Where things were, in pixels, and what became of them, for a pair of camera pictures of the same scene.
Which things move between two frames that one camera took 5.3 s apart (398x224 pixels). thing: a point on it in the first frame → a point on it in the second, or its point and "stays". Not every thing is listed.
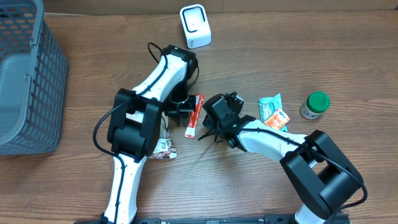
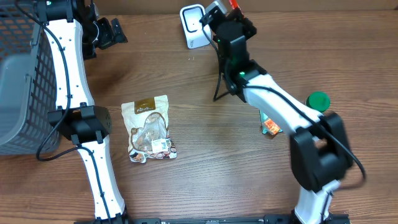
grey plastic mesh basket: [33, 81] stays
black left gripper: [179, 112] → [109, 33]
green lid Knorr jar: [316, 104] stays
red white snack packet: [192, 126] → [234, 4]
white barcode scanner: [196, 25] stays
